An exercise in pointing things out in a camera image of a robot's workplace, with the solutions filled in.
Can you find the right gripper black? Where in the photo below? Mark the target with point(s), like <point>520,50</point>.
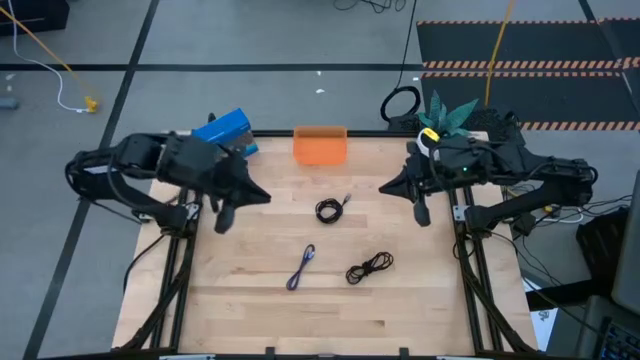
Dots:
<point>427,177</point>

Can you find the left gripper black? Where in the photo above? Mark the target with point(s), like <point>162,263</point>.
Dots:
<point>227,175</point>

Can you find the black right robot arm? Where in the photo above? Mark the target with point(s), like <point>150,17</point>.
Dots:
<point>525,165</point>

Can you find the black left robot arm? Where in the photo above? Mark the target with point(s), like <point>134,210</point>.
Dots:
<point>140,150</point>

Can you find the white plant pot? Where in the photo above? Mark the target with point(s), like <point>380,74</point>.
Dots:
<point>421,142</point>

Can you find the black perforated box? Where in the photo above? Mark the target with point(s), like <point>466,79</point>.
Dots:
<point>405,122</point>
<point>492,120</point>

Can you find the blue DualShock controller box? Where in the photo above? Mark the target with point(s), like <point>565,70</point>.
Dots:
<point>222,127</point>

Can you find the green snake plant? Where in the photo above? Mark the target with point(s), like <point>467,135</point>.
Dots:
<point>440,117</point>

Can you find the orange translucent plastic bin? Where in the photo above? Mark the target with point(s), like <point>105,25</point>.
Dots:
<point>320,150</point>

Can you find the black power adapter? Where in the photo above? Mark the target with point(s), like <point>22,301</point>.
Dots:
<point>524,224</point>

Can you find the yellow plug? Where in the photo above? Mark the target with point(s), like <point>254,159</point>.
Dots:
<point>548,209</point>

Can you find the black table edge clamp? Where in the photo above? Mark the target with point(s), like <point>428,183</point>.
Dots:
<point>270,353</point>
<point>404,353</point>

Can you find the white paper sheet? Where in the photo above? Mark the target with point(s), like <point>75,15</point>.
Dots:
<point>542,320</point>

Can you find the black hazard-striped floor mat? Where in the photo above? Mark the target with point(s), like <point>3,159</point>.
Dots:
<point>550,45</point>

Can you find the black bag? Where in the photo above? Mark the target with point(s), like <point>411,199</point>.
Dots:
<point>600,245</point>

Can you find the grey monitor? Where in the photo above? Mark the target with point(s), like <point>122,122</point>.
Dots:
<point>630,250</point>

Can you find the grey floor object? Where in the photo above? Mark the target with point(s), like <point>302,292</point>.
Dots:
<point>7,103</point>

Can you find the black keyboard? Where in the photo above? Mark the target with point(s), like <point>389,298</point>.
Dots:
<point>622,345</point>

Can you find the black cabinet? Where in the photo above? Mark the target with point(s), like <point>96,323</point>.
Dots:
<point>35,15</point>

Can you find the black aluminium table frame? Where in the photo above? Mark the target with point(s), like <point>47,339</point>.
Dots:
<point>370,133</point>

